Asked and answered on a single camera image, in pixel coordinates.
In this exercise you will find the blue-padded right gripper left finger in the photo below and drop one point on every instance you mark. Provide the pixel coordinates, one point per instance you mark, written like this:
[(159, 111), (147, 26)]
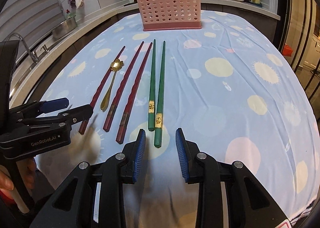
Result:
[(121, 169)]

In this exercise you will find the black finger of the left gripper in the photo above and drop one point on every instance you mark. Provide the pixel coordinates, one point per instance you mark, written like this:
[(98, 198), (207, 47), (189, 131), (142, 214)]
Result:
[(72, 116)]

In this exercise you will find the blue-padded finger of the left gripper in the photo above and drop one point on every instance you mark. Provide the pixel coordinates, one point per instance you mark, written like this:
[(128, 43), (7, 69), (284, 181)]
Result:
[(54, 105)]

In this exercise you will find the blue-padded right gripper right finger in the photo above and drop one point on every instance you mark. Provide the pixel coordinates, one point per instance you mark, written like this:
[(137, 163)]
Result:
[(200, 168)]

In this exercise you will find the dark red wavy chopstick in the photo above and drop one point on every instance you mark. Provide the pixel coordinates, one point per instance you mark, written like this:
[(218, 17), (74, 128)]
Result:
[(116, 100), (128, 108)]

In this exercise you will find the dark maroon chopstick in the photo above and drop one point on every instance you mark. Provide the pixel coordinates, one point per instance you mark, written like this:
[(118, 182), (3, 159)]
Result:
[(93, 102)]

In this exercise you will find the green chopstick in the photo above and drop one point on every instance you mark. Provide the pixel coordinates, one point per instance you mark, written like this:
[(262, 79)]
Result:
[(160, 103), (152, 91)]

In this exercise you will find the person's left hand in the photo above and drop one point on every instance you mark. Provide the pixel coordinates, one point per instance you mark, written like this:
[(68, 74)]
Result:
[(28, 174)]

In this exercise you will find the chrome sink faucet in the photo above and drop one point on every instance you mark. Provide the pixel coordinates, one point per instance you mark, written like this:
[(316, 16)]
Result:
[(32, 54)]

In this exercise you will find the gold flower-head spoon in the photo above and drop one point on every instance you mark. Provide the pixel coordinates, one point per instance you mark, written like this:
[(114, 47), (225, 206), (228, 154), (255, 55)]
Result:
[(116, 66)]

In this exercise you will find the steel bowl on counter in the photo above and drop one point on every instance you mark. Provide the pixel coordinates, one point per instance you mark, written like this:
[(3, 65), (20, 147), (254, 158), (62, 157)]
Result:
[(64, 28)]

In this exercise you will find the blue planet-print tablecloth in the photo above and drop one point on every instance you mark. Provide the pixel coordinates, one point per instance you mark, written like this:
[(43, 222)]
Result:
[(230, 91)]

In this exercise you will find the pink perforated utensil holder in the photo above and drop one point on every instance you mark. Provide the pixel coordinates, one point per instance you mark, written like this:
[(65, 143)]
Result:
[(170, 14)]

